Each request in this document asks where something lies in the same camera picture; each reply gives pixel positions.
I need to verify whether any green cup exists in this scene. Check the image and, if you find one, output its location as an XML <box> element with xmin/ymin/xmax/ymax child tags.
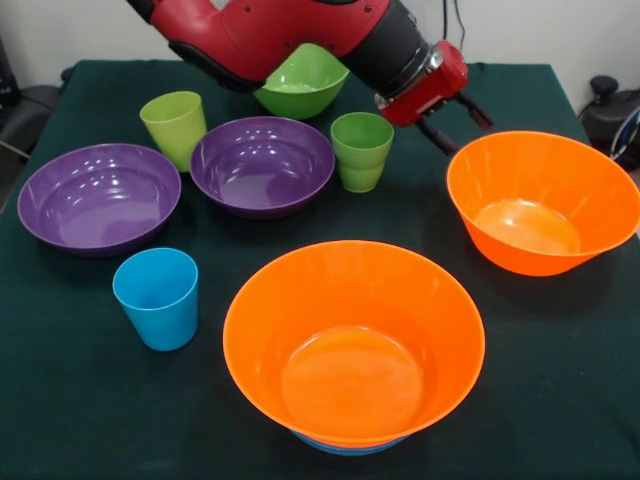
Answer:
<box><xmin>329</xmin><ymin>111</ymin><xmax>396</xmax><ymax>171</ymax></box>
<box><xmin>335</xmin><ymin>158</ymin><xmax>387</xmax><ymax>194</ymax></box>

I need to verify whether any grey pedestal foot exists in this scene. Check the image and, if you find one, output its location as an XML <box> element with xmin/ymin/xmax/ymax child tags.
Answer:
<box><xmin>0</xmin><ymin>67</ymin><xmax>74</xmax><ymax>151</ymax></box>
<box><xmin>579</xmin><ymin>74</ymin><xmax>640</xmax><ymax>161</ymax></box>

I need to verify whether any tangle of cables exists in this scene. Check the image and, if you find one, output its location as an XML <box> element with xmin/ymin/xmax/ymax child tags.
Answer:
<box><xmin>610</xmin><ymin>109</ymin><xmax>640</xmax><ymax>166</ymax></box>

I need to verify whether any green bowl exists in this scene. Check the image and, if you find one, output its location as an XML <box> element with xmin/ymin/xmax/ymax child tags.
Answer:
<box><xmin>252</xmin><ymin>42</ymin><xmax>351</xmax><ymax>121</ymax></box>

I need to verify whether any blue bowl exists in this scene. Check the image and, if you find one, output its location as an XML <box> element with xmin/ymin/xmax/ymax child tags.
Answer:
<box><xmin>292</xmin><ymin>430</ymin><xmax>409</xmax><ymax>457</ymax></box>

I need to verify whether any black equipment box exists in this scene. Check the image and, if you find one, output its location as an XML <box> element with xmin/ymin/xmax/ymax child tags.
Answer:
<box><xmin>0</xmin><ymin>37</ymin><xmax>22</xmax><ymax>107</ymax></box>

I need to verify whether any dark green table cloth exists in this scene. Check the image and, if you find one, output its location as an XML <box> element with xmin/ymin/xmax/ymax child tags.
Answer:
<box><xmin>0</xmin><ymin>59</ymin><xmax>640</xmax><ymax>480</ymax></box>

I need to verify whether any blue cup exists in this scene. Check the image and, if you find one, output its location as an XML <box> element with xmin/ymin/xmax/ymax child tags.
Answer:
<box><xmin>111</xmin><ymin>247</ymin><xmax>200</xmax><ymax>353</ymax></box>

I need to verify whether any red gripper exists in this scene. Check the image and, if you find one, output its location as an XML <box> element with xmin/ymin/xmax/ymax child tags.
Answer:
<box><xmin>374</xmin><ymin>39</ymin><xmax>495</xmax><ymax>156</ymax></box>

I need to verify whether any purple bowl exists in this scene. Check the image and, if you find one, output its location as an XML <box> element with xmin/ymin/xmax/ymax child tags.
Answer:
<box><xmin>189</xmin><ymin>115</ymin><xmax>336</xmax><ymax>220</ymax></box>
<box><xmin>16</xmin><ymin>142</ymin><xmax>183</xmax><ymax>259</ymax></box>

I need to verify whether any orange bowl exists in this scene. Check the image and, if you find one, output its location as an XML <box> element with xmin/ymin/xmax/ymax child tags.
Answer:
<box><xmin>222</xmin><ymin>239</ymin><xmax>486</xmax><ymax>444</ymax></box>
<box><xmin>446</xmin><ymin>130</ymin><xmax>640</xmax><ymax>278</ymax></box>

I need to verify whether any black hanging cable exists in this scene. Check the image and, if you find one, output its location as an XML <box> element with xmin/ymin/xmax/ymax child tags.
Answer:
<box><xmin>439</xmin><ymin>0</ymin><xmax>470</xmax><ymax>46</ymax></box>

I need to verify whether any yellow-green cup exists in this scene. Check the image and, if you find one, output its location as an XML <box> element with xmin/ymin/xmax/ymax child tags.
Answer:
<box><xmin>138</xmin><ymin>90</ymin><xmax>208</xmax><ymax>174</ymax></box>

